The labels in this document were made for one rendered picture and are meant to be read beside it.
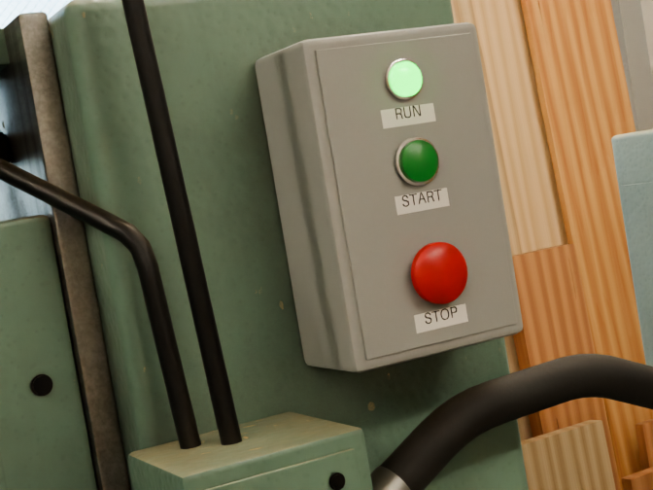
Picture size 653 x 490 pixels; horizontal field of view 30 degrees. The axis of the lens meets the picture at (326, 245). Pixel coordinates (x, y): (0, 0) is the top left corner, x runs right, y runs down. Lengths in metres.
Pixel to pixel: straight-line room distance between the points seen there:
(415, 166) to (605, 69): 2.00
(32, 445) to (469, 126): 0.27
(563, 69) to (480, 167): 1.89
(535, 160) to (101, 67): 1.91
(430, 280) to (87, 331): 0.18
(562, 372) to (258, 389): 0.16
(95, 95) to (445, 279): 0.19
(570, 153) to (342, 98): 1.91
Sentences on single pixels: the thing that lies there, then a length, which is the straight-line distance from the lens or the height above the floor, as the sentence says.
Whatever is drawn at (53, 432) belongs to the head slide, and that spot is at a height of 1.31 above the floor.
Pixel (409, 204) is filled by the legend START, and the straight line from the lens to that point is 0.59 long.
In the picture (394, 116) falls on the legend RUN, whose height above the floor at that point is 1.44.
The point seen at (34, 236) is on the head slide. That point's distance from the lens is 0.63.
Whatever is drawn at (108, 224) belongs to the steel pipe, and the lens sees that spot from 0.59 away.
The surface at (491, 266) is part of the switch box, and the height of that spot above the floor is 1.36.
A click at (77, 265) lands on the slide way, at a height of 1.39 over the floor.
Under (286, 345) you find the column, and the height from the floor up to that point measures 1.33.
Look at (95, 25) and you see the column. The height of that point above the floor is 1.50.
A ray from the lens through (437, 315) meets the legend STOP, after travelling 0.60.
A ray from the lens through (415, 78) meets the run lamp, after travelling 0.59.
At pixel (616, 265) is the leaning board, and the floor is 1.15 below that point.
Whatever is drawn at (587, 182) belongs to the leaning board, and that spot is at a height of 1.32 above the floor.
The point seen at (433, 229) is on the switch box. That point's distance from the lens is 0.60.
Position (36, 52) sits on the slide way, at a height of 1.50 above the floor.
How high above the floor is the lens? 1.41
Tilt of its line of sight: 3 degrees down
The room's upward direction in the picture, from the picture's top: 9 degrees counter-clockwise
